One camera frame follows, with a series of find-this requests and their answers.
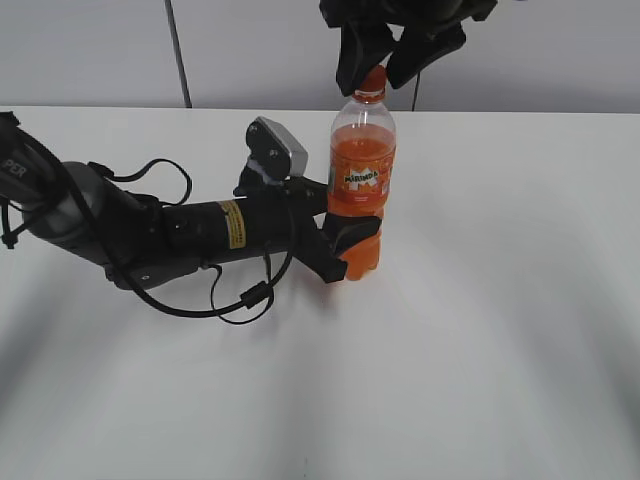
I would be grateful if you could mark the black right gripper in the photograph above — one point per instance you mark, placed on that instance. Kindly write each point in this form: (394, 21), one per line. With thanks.
(366, 38)

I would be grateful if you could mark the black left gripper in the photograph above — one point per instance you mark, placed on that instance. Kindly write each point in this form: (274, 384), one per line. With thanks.
(270, 219)

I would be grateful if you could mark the orange bottle cap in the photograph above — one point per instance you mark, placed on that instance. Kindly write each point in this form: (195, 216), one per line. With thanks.
(375, 82)

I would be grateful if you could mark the orange Mirinda soda bottle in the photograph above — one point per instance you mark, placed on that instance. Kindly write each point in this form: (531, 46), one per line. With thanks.
(361, 157)

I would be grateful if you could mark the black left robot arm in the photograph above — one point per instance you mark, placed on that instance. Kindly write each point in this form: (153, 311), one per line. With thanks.
(140, 240)

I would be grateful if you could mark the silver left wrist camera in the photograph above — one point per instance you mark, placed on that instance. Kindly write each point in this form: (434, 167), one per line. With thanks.
(275, 154)

